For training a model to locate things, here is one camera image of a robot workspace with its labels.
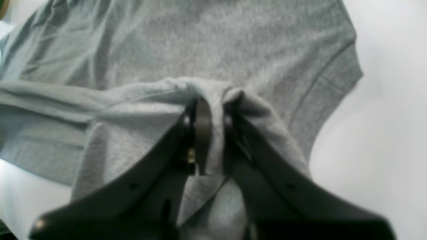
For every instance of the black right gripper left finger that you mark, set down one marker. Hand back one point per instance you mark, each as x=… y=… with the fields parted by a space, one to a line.
x=144 y=202

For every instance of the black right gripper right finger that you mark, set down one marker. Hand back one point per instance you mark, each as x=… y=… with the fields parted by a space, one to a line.
x=283 y=204

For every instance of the grey T-shirt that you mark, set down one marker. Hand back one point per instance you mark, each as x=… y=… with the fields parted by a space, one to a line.
x=89 y=86

